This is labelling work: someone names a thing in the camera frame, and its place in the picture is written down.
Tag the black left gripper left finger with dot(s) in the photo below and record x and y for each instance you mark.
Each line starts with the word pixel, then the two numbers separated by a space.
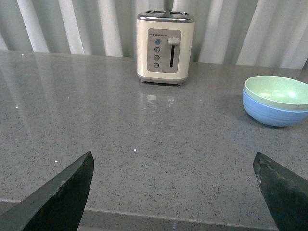
pixel 56 206

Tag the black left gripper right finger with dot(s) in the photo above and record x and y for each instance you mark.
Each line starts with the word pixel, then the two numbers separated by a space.
pixel 285 193

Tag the blue bowl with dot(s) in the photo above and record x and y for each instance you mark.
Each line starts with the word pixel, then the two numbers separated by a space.
pixel 269 115

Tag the green bowl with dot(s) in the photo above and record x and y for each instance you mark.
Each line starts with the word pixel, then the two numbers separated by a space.
pixel 278 92

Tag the cream two-slot toaster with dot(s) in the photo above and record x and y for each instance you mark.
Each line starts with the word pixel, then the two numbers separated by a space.
pixel 164 44

